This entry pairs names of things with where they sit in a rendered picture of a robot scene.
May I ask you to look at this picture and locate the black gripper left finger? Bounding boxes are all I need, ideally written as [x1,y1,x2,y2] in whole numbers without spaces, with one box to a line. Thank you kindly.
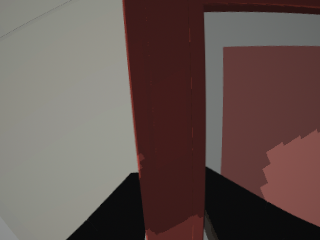
[65,172,145,240]

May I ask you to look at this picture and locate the dark red picture frame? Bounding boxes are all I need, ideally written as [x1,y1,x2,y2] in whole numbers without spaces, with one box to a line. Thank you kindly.
[121,0,320,240]

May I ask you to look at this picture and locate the grey flat board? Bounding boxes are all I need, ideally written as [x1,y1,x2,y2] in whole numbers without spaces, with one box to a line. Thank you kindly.
[0,0,139,240]

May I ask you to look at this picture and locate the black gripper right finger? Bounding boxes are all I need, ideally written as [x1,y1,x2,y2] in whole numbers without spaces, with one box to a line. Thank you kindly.
[204,167,320,240]

